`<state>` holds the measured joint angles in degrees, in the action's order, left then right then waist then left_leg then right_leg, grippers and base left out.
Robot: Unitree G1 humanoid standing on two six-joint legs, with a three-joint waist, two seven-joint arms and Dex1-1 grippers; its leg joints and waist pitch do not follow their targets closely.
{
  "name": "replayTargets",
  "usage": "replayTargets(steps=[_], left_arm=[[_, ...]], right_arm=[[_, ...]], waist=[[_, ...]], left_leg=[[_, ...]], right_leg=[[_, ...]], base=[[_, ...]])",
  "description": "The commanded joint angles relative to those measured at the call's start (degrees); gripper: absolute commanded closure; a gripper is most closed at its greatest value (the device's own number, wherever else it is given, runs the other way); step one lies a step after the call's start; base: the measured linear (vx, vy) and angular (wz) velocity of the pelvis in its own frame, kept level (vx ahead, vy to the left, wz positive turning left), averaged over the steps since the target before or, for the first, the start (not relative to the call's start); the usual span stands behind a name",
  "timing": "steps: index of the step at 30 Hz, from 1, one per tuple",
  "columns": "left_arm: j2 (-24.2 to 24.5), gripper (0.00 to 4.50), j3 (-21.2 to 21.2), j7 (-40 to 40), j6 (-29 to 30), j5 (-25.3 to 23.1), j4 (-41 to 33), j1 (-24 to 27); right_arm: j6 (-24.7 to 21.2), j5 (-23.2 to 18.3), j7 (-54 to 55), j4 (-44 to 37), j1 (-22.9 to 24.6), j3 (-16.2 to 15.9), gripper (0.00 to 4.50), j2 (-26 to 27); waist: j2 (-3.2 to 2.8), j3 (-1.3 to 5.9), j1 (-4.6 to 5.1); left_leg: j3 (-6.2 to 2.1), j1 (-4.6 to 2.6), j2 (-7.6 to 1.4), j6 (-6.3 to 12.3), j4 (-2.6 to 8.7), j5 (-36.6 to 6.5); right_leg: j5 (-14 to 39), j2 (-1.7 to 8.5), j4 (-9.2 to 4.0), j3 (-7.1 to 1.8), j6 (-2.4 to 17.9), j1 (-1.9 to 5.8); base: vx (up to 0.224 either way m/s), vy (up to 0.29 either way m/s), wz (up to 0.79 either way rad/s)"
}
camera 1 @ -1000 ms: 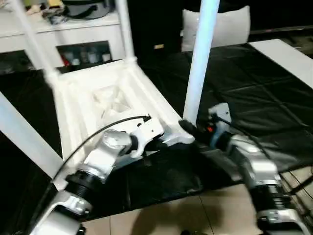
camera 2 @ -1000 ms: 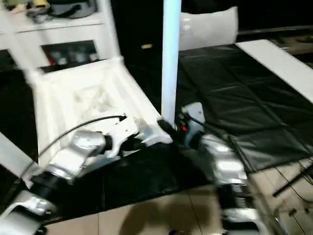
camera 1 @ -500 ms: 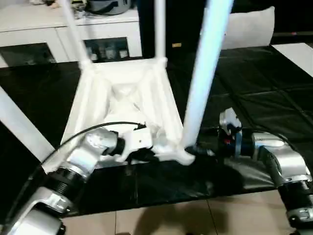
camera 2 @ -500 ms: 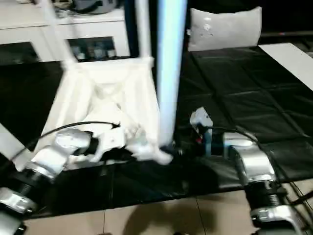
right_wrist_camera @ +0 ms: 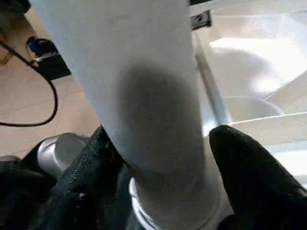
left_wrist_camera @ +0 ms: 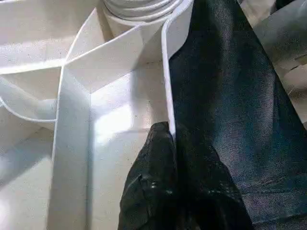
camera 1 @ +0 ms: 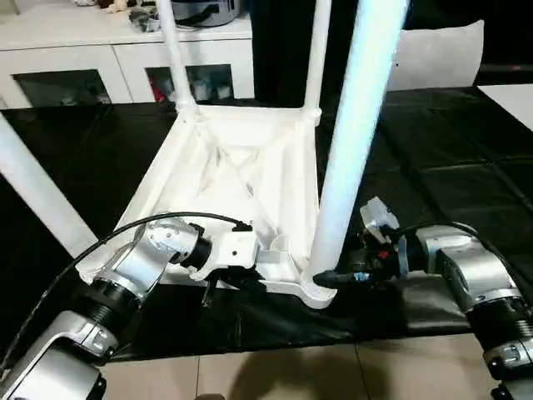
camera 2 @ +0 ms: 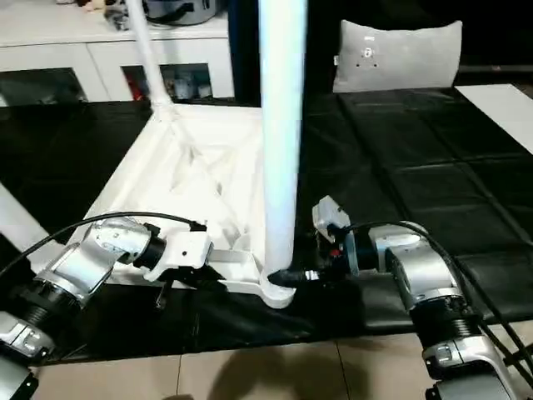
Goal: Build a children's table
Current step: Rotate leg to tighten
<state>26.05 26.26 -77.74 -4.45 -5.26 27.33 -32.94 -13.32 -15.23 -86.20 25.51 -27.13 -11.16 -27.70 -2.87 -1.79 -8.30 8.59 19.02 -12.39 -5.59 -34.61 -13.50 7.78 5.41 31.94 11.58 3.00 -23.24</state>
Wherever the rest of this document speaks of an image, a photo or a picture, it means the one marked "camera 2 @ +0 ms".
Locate white plastic table top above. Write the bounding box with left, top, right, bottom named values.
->
left=28, top=103, right=300, bottom=311

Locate white cabinet with glass doors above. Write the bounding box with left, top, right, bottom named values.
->
left=0, top=0, right=237, bottom=104

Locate black box with gold label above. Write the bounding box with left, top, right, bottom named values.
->
left=227, top=0, right=347, bottom=106

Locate small red bottle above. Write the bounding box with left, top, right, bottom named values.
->
left=130, top=73, right=146, bottom=102

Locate black tangled item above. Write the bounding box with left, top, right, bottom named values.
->
left=102, top=5, right=135, bottom=31

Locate black rod red band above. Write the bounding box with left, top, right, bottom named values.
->
left=456, top=63, right=533, bottom=73

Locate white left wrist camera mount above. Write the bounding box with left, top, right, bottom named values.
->
left=142, top=230, right=212, bottom=283

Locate white plastic table leg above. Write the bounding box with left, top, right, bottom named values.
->
left=257, top=0, right=311, bottom=289
left=0, top=181, right=50, bottom=252
left=123, top=0, right=177, bottom=121

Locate black work mat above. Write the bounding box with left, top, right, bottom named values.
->
left=0, top=85, right=533, bottom=368

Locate grey printed cushion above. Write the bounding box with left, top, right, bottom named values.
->
left=331, top=18, right=465, bottom=94

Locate flat white board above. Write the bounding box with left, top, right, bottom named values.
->
left=452, top=82, right=533, bottom=156

